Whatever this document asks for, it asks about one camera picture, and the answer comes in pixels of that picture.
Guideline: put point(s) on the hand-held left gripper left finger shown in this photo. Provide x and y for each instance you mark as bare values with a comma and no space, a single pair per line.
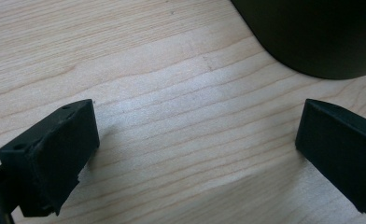
56,161

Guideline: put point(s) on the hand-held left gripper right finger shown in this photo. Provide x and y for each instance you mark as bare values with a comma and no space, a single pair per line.
343,155

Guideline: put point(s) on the dark brown divided box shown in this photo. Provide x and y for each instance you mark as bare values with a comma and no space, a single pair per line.
315,31

